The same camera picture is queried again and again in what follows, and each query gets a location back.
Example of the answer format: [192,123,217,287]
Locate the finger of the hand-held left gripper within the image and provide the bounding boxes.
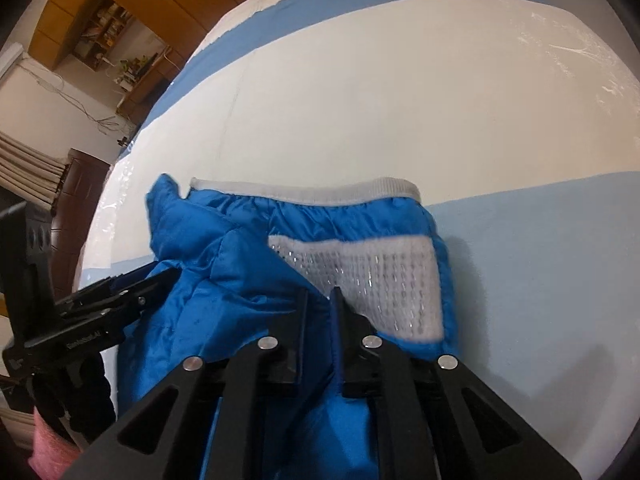
[74,269,151,306]
[55,267,181,331]

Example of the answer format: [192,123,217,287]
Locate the white wall unit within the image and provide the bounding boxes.
[0,42,26,76]

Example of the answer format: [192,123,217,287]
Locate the person's left hand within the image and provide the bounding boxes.
[30,352,117,446]

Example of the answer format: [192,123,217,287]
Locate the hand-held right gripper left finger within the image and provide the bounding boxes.
[62,287,311,480]

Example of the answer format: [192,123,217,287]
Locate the blue puffer jacket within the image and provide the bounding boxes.
[117,174,458,480]

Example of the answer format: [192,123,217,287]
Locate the person's left forearm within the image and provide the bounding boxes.
[27,405,83,480]

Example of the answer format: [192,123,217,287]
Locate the white pleated curtain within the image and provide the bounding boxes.
[0,132,68,211]

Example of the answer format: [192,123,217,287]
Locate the small shelf ornaments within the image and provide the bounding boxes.
[75,2,166,91]

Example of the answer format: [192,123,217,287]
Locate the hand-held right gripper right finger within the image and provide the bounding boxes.
[330,286,583,480]

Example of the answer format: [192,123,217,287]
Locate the black wall cables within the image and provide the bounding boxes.
[20,60,136,146]

